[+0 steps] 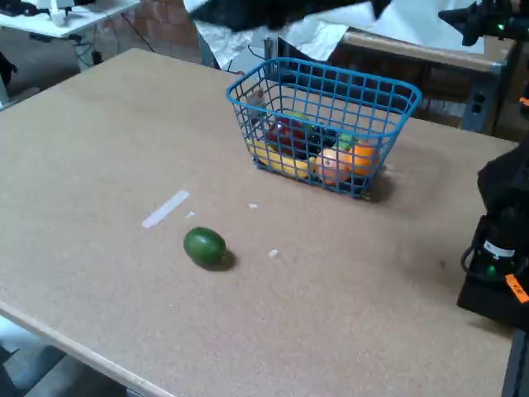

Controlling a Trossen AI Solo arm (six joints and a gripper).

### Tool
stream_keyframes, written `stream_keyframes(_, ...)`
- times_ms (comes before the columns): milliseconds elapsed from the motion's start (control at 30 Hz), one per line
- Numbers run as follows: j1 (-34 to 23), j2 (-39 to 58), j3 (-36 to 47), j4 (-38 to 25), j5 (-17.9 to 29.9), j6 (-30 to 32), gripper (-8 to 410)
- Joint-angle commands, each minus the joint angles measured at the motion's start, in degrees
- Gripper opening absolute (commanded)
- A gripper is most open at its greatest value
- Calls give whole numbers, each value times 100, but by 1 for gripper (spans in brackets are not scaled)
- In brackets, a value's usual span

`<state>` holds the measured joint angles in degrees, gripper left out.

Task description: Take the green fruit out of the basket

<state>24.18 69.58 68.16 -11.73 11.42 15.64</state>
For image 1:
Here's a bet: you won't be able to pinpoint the round green toy fruit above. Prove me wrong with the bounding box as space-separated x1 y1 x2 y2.
183 226 227 268

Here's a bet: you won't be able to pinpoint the pale peach toy fruit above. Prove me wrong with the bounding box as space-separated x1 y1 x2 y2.
313 147 352 186

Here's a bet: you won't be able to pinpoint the white red basket tag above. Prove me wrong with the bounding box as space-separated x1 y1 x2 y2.
247 88 268 109

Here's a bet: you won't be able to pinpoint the orange toy fruit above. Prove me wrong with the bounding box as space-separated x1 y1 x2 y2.
350 142 380 177

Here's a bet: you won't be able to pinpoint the yellow toy banana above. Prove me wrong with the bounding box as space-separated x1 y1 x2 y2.
246 138 311 179

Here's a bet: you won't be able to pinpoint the red toy pomegranate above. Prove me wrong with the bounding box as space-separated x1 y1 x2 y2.
267 117 309 157

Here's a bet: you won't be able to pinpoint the black toy grapes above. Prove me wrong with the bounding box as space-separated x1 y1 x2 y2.
305 123 336 160

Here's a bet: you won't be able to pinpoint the long white tape strip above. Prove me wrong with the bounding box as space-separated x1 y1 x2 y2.
141 189 190 229

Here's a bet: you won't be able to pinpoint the white crumpled sheet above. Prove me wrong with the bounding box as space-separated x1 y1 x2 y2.
183 0 487 74

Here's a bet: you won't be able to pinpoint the wooden workbench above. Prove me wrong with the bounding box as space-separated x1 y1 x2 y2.
342 28 517 136

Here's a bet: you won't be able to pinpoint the white desk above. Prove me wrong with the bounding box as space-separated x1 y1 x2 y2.
0 0 141 41

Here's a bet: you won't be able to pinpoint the white object on desk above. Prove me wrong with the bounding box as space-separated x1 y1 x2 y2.
48 0 83 28

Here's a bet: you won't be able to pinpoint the blue wire basket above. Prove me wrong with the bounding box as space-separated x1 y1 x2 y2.
226 56 423 201

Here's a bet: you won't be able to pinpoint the black base power cable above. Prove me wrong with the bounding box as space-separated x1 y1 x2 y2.
460 243 483 274

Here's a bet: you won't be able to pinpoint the black metal frame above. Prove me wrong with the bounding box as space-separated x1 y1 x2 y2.
500 328 529 397

